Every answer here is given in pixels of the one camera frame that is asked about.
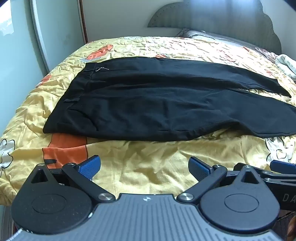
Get yellow floral blanket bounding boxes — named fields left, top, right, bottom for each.
left=0, top=36, right=296, bottom=207

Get grey padded headboard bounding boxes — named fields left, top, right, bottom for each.
left=147, top=0, right=282, bottom=54

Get frosted glass wardrobe door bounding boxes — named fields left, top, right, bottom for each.
left=0, top=0, right=57, bottom=136

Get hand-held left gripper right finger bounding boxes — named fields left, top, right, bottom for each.
left=177, top=156, right=266, bottom=204

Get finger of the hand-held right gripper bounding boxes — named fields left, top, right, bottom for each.
left=233, top=160, right=296, bottom=184

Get black pants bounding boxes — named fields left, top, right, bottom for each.
left=43, top=57, right=296, bottom=142

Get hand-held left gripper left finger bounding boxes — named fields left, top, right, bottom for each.
left=28, top=155, right=116, bottom=203

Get brown wooden trim strip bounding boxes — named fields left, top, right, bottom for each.
left=79, top=0, right=89, bottom=44

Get grey pillow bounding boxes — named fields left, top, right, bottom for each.
left=175, top=28, right=263, bottom=50

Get white crumpled cloth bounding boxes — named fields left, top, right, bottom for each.
left=275, top=54, right=296, bottom=81

